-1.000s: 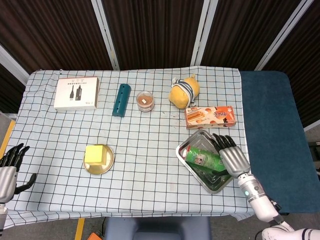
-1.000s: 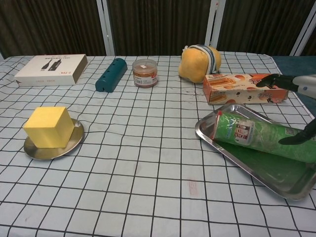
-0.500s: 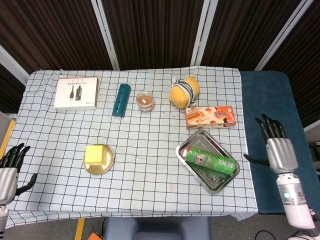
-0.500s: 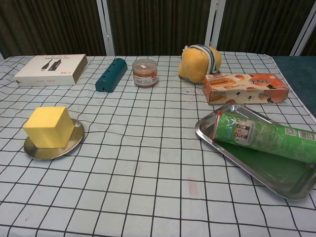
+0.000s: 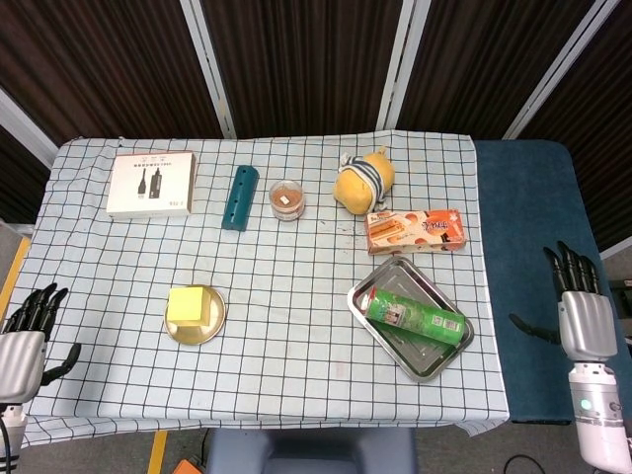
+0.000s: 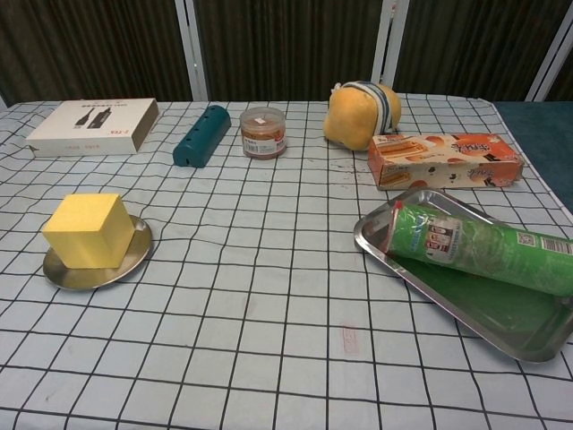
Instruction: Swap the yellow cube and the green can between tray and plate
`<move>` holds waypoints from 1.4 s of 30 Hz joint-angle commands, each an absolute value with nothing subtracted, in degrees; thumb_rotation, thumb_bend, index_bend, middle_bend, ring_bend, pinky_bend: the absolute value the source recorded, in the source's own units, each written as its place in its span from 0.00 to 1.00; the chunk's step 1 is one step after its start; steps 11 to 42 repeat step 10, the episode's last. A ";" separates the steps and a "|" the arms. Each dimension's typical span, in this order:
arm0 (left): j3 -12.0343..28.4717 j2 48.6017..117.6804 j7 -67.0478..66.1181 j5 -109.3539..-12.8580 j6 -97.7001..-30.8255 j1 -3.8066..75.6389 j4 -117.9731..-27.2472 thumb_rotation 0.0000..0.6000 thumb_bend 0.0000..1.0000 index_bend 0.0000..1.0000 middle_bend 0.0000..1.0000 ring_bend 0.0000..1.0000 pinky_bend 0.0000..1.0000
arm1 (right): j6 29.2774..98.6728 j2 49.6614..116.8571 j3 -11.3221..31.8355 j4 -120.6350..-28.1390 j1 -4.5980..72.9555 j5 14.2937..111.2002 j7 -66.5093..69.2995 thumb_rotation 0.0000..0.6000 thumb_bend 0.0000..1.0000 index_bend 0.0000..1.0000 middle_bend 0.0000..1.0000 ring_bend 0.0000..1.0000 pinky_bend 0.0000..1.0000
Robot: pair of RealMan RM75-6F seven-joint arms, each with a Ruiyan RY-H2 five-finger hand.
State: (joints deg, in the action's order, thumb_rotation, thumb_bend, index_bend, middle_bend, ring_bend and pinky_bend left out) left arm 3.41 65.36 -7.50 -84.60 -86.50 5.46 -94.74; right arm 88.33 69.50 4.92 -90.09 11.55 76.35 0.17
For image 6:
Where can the yellow plush toy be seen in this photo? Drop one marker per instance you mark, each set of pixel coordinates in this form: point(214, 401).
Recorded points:
point(353, 118)

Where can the white screen frame post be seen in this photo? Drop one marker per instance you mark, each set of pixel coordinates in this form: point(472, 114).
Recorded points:
point(548, 62)
point(389, 40)
point(194, 49)

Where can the yellow foam cube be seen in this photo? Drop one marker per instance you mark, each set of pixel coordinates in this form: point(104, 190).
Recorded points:
point(85, 233)

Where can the teal plastic holder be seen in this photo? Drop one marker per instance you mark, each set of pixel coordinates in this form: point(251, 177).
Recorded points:
point(201, 136)

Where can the green chips can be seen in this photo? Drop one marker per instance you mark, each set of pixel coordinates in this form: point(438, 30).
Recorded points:
point(474, 251)

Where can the orange snack box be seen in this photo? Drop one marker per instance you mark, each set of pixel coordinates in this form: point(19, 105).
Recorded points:
point(447, 161)

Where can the white flat product box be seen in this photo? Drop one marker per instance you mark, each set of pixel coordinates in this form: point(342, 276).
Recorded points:
point(89, 125)

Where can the clear jar with red contents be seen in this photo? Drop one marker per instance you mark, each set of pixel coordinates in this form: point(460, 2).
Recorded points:
point(263, 134)

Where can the checked light blue tablecloth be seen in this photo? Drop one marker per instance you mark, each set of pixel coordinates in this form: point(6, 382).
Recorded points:
point(268, 313)

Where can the rectangular steel tray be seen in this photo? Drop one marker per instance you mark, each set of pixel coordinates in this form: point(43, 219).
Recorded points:
point(492, 322)

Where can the round steel plate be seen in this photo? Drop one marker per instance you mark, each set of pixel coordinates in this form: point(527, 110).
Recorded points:
point(132, 266)

